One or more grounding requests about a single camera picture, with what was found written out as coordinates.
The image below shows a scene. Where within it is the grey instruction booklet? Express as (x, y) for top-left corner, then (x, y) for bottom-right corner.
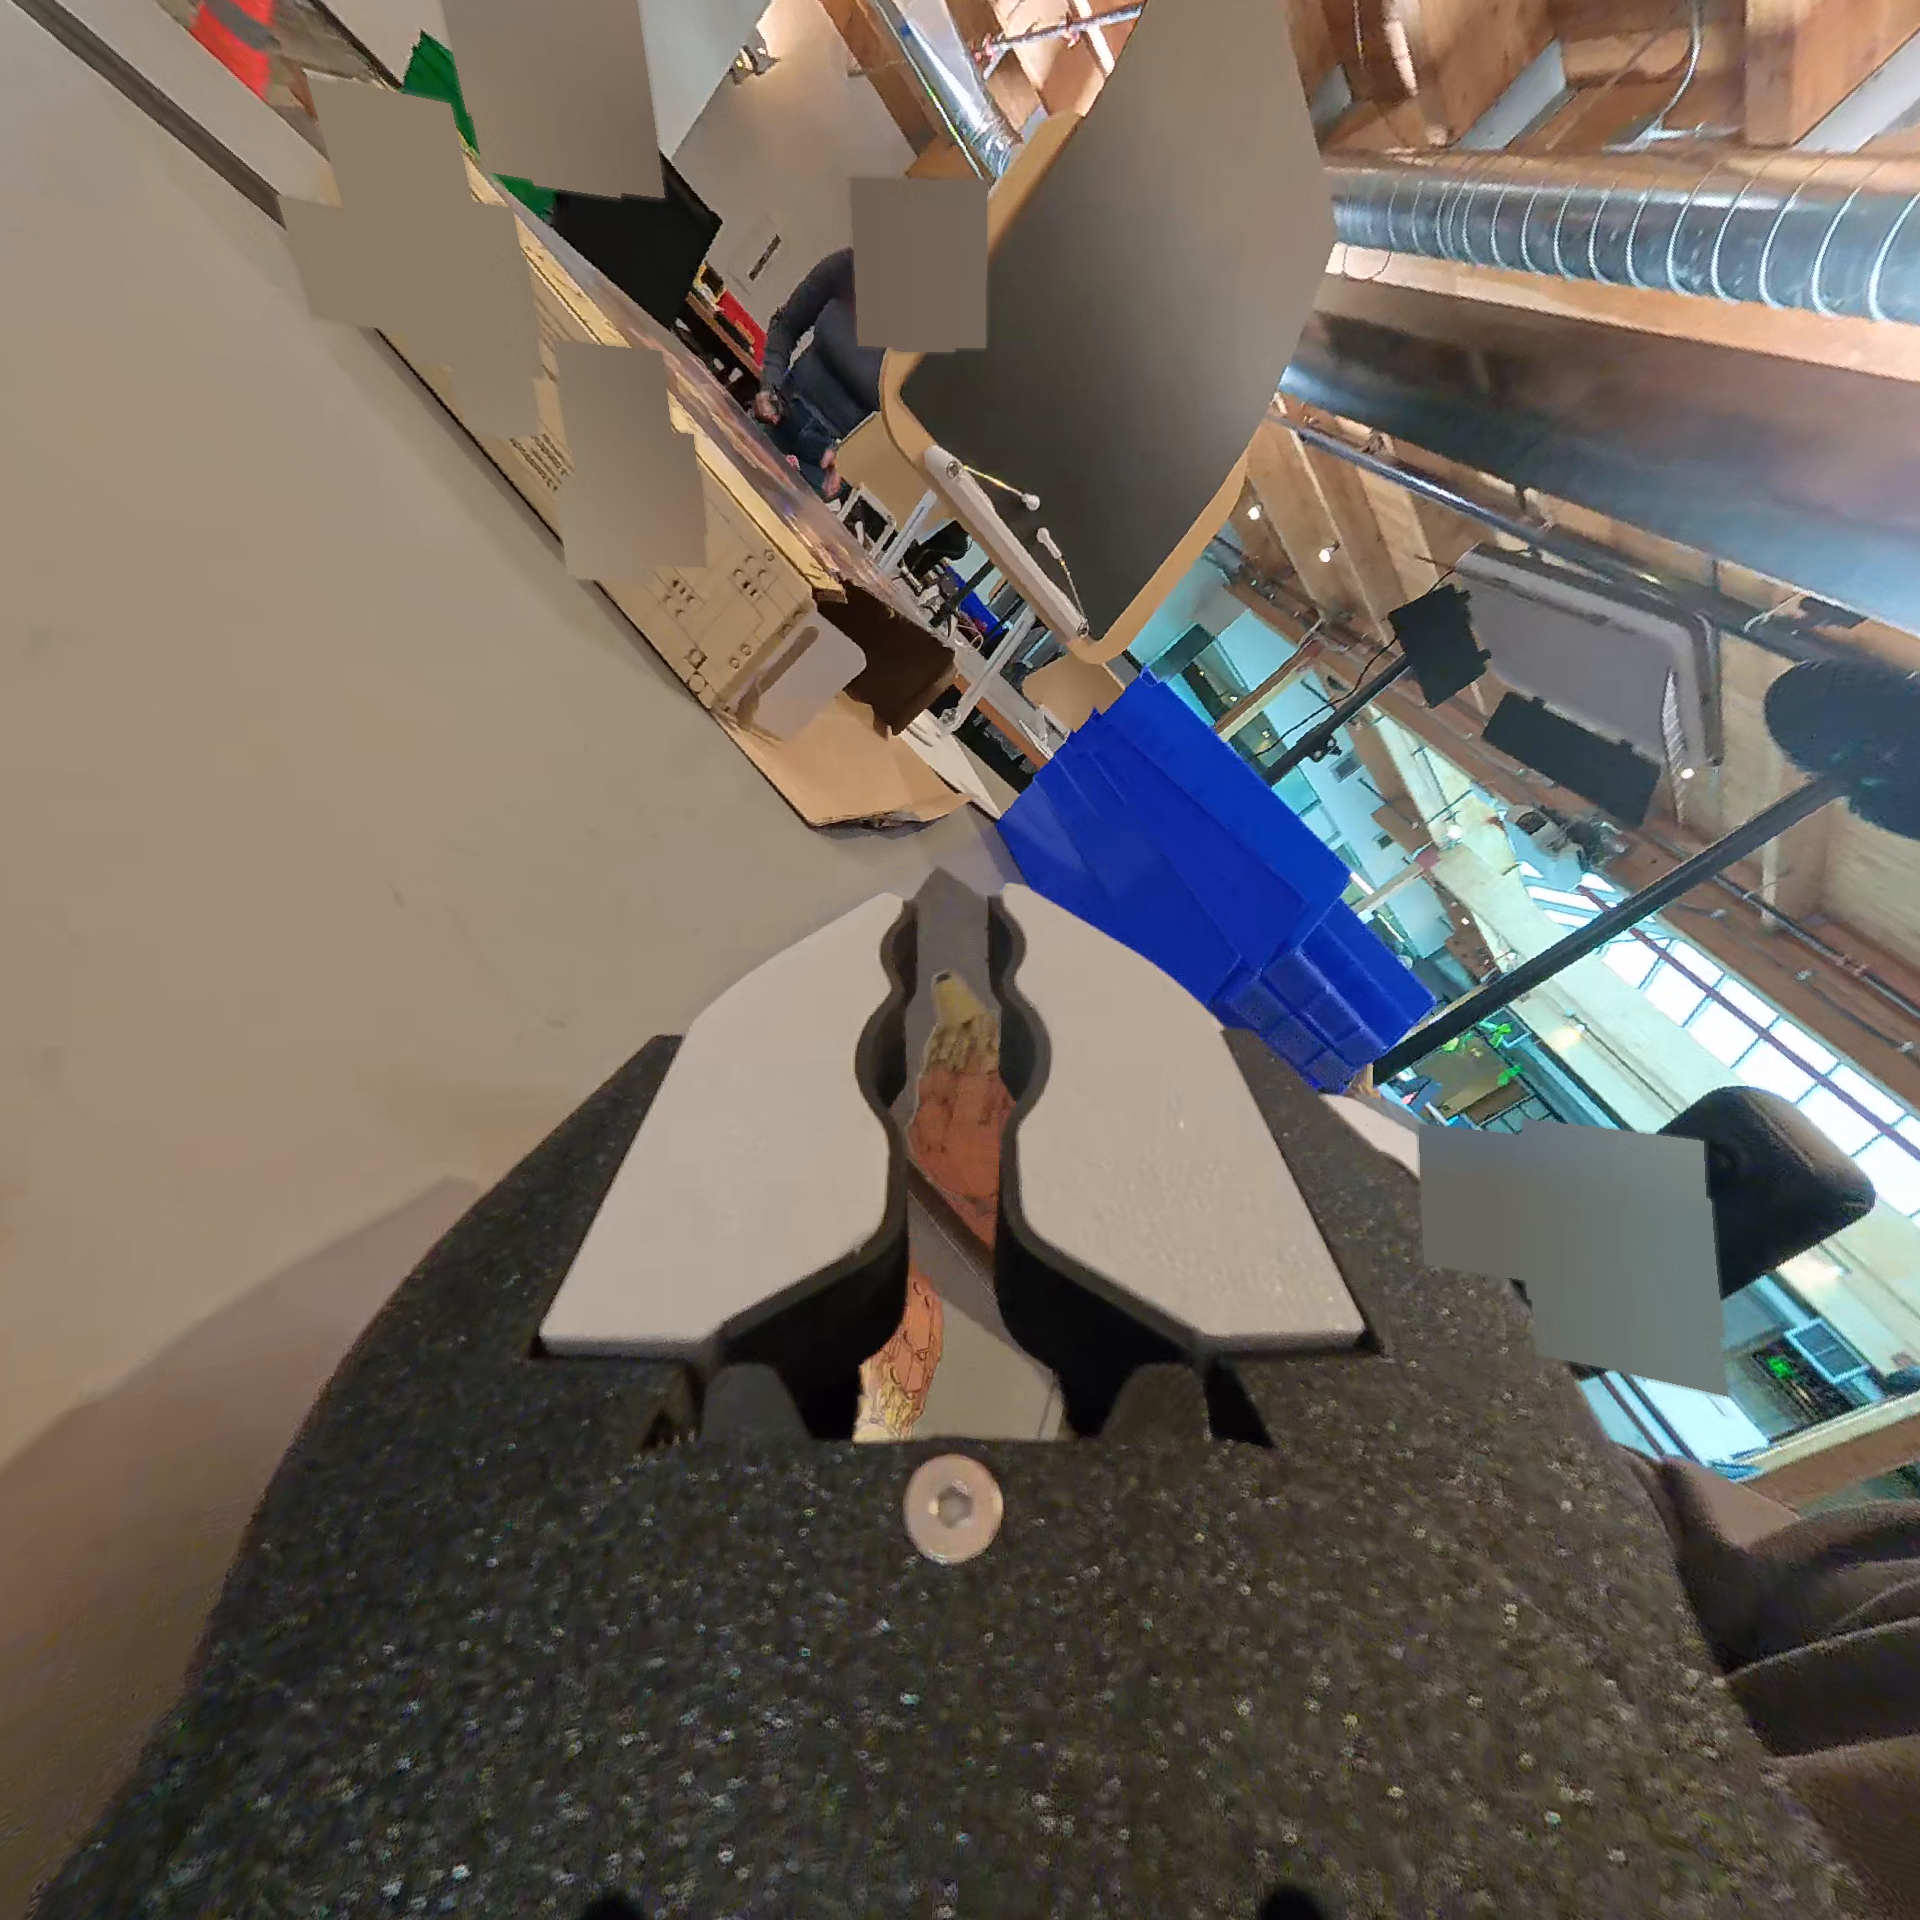
(852, 872), (1086, 1445)

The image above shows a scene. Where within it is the black panel with wooden rim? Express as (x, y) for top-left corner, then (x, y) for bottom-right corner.
(883, 107), (1254, 671)

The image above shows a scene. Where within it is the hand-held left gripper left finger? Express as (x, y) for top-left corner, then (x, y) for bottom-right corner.
(535, 893), (916, 1370)

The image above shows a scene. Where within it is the cardboard toy box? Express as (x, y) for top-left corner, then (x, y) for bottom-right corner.
(375, 151), (1004, 829)

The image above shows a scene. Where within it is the green storage bin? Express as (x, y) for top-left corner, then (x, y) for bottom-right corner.
(401, 33), (560, 215)

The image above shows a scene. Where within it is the blue plastic bin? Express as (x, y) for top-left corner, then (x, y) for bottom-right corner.
(993, 667), (1437, 1098)

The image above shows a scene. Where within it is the red plastic object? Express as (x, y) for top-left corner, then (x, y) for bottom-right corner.
(192, 0), (280, 97)

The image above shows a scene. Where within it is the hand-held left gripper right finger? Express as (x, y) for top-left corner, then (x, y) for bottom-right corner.
(990, 883), (1374, 1375)

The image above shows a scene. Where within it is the silver ventilation duct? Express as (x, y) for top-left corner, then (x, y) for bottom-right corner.
(862, 0), (1039, 177)
(1319, 146), (1920, 336)

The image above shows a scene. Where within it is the black floor lamp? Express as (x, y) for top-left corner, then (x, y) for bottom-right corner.
(1367, 657), (1920, 1087)

